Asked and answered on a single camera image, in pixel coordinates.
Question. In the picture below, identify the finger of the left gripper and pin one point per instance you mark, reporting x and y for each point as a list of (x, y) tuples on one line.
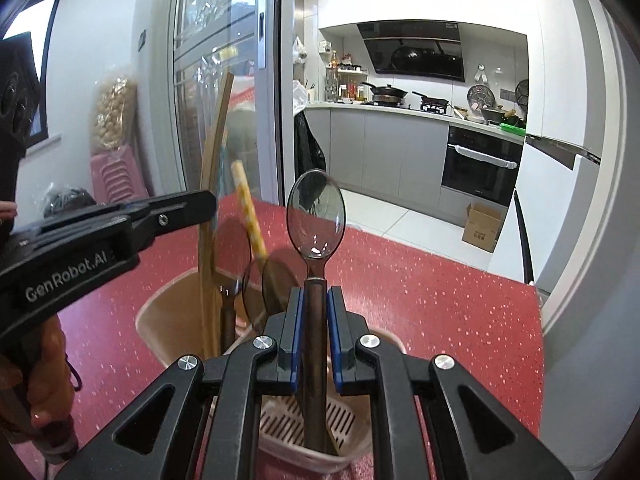
[(170, 212)]

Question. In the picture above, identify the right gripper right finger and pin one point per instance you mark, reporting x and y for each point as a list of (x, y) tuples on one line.
[(351, 373)]

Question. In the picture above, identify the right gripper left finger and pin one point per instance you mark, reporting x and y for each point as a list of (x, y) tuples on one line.
[(281, 369)]

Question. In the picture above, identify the small black-handled spoon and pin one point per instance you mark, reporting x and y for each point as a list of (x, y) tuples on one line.
[(265, 290)]

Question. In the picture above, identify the long wooden chopstick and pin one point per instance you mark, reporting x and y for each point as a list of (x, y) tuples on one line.
[(206, 230)]

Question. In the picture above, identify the large black-handled spoon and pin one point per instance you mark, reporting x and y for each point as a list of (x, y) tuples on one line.
[(316, 221)]

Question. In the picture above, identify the grey kitchen cabinets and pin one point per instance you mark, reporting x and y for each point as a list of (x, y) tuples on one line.
[(394, 156)]

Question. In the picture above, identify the left hand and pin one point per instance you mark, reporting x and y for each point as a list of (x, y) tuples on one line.
[(37, 392)]

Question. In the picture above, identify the pink plastic stool stack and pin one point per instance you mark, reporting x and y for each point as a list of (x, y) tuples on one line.
[(116, 176)]

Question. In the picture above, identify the dark green bag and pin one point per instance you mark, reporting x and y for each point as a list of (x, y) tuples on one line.
[(61, 200)]

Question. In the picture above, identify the yellow patterned chopstick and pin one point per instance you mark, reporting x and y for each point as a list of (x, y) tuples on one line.
[(248, 212)]

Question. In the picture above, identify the beige utensil holder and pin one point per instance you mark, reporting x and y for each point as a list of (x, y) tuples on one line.
[(235, 417)]

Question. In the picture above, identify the bag of nuts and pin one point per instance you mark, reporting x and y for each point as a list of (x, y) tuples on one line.
[(115, 102)]

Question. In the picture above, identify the cardboard box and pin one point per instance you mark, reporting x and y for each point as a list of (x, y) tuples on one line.
[(483, 226)]

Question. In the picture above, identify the built-in black oven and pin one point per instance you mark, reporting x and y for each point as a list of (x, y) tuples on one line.
[(481, 165)]

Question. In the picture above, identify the glass sliding door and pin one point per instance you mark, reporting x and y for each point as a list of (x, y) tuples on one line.
[(238, 38)]

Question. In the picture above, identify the black wok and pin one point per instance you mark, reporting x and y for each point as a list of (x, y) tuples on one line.
[(386, 95)]

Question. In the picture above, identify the black range hood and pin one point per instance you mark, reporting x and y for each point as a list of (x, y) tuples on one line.
[(420, 48)]

